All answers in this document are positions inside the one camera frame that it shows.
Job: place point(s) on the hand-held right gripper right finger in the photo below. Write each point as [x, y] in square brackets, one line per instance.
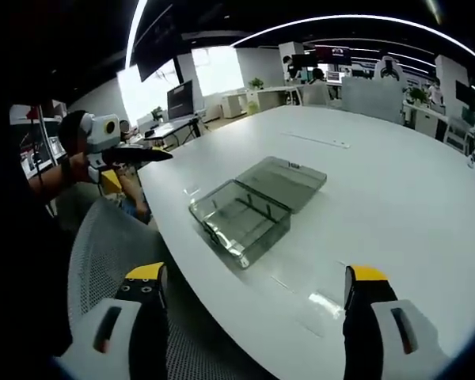
[384, 336]

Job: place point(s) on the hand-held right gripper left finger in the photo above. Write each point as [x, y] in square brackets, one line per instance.
[115, 332]

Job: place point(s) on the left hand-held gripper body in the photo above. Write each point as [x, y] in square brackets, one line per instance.
[101, 132]

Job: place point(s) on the clear plastic dual guide fixture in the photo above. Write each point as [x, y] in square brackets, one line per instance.
[247, 213]

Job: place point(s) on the person's left hand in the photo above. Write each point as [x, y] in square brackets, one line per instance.
[79, 166]

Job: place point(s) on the green potted plant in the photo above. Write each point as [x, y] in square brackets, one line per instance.
[416, 96]
[256, 83]
[157, 113]

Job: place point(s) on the black computer monitor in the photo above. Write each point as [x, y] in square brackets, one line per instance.
[180, 99]

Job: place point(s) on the grey mesh office chair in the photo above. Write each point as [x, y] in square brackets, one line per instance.
[115, 245]

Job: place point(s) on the black hanging screen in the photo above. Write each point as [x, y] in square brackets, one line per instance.
[158, 51]

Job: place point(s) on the white low cabinet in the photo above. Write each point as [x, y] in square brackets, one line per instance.
[234, 104]

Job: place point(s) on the grey desk partition panel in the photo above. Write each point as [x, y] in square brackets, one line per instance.
[372, 97]

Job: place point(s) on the white gaming chair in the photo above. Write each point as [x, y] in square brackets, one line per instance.
[388, 69]

